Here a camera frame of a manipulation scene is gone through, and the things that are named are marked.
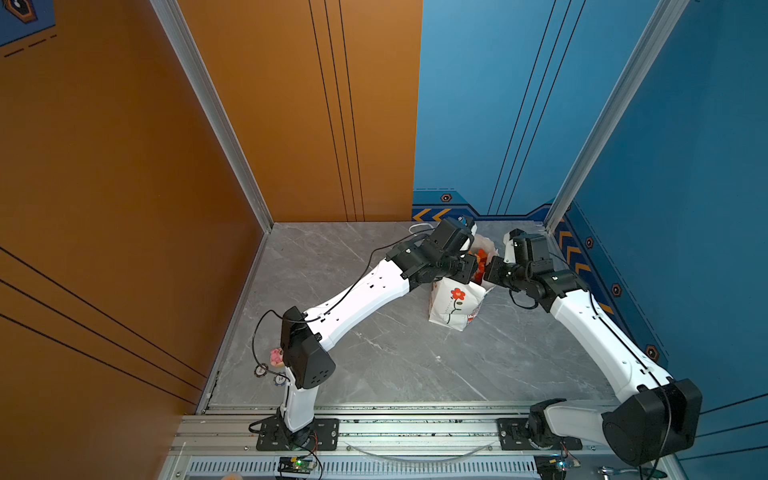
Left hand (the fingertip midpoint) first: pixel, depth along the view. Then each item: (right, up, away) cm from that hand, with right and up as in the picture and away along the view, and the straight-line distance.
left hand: (474, 262), depth 73 cm
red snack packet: (+5, +1, +10) cm, 11 cm away
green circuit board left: (-43, -48, -2) cm, 65 cm away
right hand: (+4, -2, +8) cm, 9 cm away
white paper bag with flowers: (-3, -11, +7) cm, 14 cm away
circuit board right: (+17, -48, -3) cm, 52 cm away
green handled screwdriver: (+37, -48, -6) cm, 61 cm away
